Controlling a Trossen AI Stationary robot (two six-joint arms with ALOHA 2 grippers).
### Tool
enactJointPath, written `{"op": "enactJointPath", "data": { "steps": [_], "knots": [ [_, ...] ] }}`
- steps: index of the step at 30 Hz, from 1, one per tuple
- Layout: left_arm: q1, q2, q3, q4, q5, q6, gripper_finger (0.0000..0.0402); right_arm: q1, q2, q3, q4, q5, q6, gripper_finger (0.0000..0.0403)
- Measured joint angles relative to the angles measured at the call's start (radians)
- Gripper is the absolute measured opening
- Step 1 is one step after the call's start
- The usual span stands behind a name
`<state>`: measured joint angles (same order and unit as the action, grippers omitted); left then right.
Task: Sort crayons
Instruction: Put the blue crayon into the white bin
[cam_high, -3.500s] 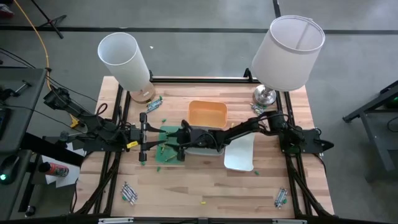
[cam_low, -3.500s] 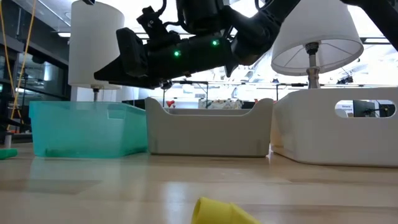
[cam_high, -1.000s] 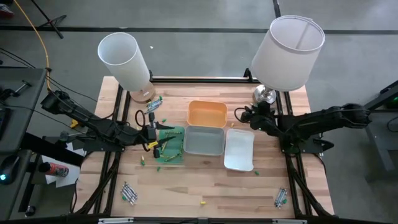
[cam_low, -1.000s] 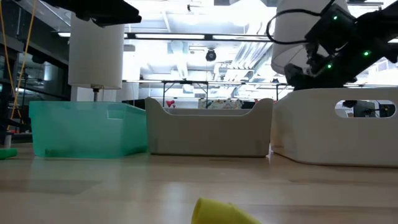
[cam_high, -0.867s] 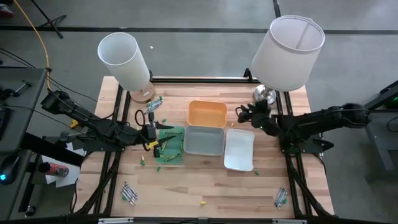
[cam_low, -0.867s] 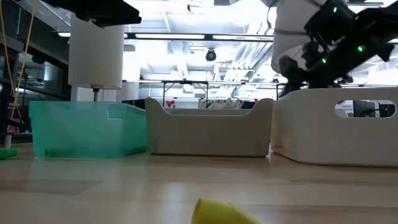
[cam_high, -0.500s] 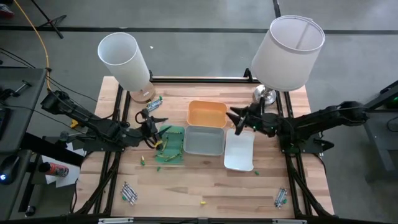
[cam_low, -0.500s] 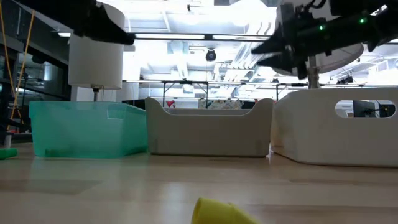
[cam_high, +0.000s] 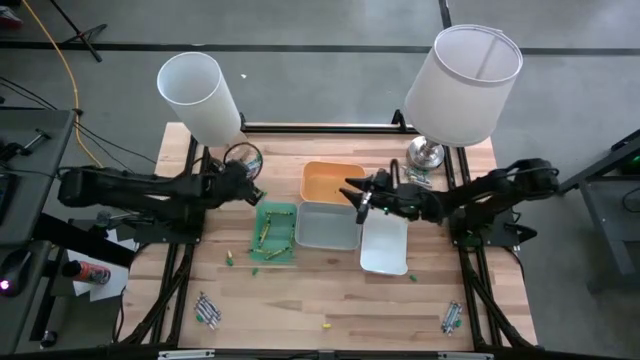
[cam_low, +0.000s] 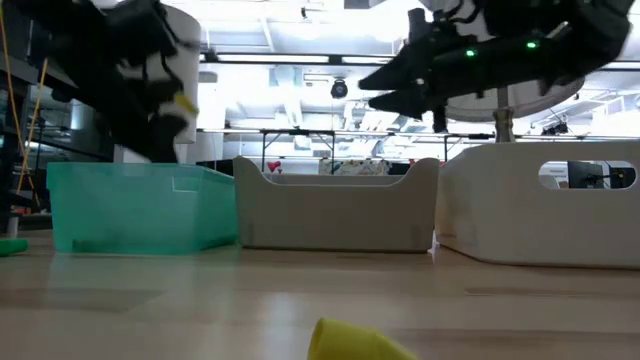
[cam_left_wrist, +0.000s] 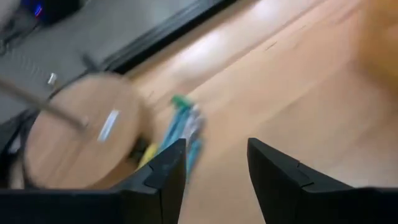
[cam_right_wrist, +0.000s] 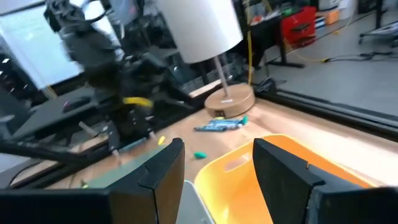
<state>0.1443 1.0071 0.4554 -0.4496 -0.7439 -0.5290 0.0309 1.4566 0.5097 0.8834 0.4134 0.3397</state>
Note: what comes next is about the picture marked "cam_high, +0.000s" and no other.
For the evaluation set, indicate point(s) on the white plastic bin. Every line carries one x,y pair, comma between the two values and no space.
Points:
385,245

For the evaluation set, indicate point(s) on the grey plastic bin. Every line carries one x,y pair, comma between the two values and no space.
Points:
327,226

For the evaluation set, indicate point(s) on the tapered shade lamp chrome base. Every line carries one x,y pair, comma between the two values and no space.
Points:
460,90

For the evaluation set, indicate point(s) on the black tripod stand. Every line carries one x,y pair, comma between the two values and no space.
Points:
80,34

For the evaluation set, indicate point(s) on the green paper-wrapped crayon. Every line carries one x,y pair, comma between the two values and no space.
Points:
256,160

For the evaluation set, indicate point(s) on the orange spray can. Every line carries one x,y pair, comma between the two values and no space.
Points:
92,273

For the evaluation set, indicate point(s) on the black computer mouse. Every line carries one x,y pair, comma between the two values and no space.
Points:
17,270

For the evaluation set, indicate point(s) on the black aluminium rig frame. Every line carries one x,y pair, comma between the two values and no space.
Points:
325,128

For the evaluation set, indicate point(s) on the black clamp tool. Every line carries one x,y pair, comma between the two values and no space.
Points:
30,142

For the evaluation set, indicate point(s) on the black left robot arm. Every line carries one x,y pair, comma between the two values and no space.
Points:
125,187

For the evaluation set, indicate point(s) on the grey side table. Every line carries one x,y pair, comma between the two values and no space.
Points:
35,200

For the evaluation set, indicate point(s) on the white paper sheets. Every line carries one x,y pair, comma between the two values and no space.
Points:
112,287

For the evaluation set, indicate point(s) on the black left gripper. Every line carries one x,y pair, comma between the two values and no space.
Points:
232,182

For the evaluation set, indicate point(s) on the black flat beam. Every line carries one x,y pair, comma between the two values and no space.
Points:
75,237

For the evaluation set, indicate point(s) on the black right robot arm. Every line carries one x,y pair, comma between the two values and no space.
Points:
500,185

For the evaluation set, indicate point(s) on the black round cap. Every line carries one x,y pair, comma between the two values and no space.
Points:
48,339

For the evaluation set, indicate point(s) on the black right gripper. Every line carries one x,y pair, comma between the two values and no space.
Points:
410,202

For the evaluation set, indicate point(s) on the orange plastic bin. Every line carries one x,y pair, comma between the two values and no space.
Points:
320,182

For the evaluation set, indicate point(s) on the green translucent plastic bin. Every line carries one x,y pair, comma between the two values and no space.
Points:
280,232

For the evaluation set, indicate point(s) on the silver metal bracket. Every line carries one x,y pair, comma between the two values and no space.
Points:
465,356
185,354

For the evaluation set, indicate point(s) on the cylinder shade lamp wooden base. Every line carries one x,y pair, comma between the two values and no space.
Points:
200,100

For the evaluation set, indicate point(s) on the black side table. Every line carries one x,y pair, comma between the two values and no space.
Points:
607,225

